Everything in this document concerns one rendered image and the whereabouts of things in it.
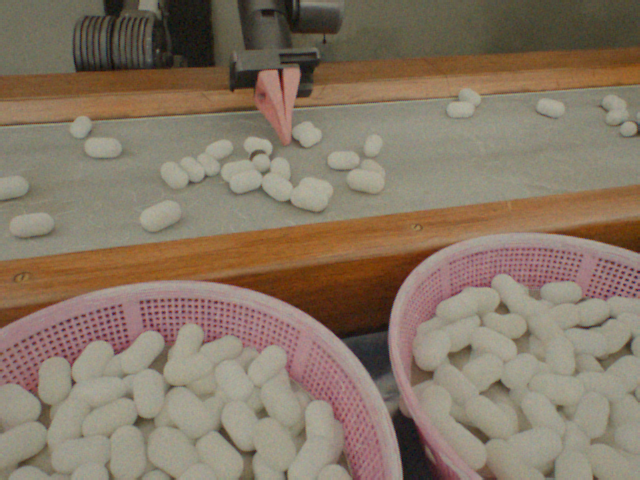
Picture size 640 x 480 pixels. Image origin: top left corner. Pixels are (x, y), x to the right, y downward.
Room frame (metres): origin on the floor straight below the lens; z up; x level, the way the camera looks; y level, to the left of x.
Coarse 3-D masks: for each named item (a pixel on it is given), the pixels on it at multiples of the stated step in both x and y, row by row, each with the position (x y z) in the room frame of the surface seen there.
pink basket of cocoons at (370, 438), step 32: (128, 288) 0.27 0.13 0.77; (160, 288) 0.27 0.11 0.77; (192, 288) 0.28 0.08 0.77; (224, 288) 0.28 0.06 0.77; (32, 320) 0.24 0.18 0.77; (64, 320) 0.25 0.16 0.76; (96, 320) 0.26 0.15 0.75; (128, 320) 0.26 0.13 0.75; (160, 320) 0.27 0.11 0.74; (192, 320) 0.27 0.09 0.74; (224, 320) 0.27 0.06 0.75; (256, 320) 0.26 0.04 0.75; (288, 320) 0.26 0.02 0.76; (0, 352) 0.22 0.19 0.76; (32, 352) 0.23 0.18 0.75; (64, 352) 0.24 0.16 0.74; (288, 352) 0.25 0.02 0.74; (320, 352) 0.23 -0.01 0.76; (352, 352) 0.22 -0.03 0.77; (0, 384) 0.21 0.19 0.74; (32, 384) 0.22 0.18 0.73; (320, 384) 0.22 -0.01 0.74; (352, 384) 0.21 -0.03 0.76; (352, 416) 0.20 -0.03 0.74; (384, 416) 0.18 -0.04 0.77; (352, 448) 0.18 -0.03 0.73; (384, 448) 0.16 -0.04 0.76
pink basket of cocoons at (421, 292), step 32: (448, 256) 0.33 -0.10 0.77; (480, 256) 0.35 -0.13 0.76; (512, 256) 0.35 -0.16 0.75; (576, 256) 0.35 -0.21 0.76; (608, 256) 0.35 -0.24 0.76; (416, 288) 0.30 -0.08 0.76; (448, 288) 0.32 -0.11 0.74; (608, 288) 0.34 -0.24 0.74; (416, 320) 0.29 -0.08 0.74; (416, 416) 0.18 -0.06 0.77; (448, 448) 0.16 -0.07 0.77
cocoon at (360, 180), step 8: (352, 176) 0.47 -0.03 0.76; (360, 176) 0.47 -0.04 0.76; (368, 176) 0.46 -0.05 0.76; (376, 176) 0.46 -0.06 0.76; (352, 184) 0.46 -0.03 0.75; (360, 184) 0.46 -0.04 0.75; (368, 184) 0.46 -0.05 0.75; (376, 184) 0.46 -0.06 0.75; (384, 184) 0.46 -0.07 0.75; (368, 192) 0.46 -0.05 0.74; (376, 192) 0.46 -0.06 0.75
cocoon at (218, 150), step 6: (210, 144) 0.52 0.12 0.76; (216, 144) 0.52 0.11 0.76; (222, 144) 0.52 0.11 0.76; (228, 144) 0.53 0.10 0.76; (210, 150) 0.51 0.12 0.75; (216, 150) 0.51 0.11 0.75; (222, 150) 0.52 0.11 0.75; (228, 150) 0.52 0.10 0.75; (216, 156) 0.51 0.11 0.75; (222, 156) 0.52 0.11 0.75
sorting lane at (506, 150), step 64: (0, 128) 0.57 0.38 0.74; (64, 128) 0.58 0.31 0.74; (128, 128) 0.59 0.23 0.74; (192, 128) 0.60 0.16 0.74; (256, 128) 0.61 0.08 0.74; (320, 128) 0.62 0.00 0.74; (384, 128) 0.63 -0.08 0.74; (448, 128) 0.64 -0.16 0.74; (512, 128) 0.65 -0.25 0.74; (576, 128) 0.66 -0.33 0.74; (64, 192) 0.44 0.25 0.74; (128, 192) 0.44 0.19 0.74; (192, 192) 0.45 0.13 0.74; (256, 192) 0.46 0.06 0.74; (384, 192) 0.47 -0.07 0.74; (448, 192) 0.48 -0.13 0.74; (512, 192) 0.48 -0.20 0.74; (0, 256) 0.33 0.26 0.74
